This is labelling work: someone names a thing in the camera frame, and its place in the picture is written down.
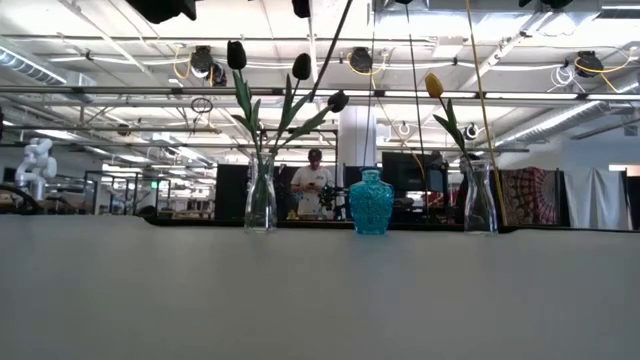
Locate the blue textured glass vase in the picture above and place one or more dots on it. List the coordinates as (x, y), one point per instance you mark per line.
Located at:
(371, 205)

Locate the black computer monitor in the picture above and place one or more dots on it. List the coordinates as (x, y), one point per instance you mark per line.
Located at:
(407, 172)

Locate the person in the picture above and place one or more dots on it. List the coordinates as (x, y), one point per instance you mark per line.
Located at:
(311, 182)

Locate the black partition panel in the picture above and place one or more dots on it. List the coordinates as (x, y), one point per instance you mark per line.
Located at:
(230, 190)

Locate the yellow artificial tulip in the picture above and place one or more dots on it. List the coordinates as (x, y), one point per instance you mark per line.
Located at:
(434, 86)

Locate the red patterned tapestry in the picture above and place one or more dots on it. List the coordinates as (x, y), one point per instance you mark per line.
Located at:
(530, 195)

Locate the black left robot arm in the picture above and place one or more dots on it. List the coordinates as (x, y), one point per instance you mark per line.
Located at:
(160, 9)

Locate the clear glass vase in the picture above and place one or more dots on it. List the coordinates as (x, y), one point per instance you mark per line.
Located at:
(480, 200)
(260, 200)

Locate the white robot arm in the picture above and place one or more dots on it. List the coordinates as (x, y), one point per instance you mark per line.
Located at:
(36, 165)

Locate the white hanging cloth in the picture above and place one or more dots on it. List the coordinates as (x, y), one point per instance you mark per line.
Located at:
(592, 197)

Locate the black device green lights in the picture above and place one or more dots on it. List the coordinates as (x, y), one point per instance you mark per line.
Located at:
(327, 197)

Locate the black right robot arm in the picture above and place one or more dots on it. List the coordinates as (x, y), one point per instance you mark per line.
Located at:
(550, 2)

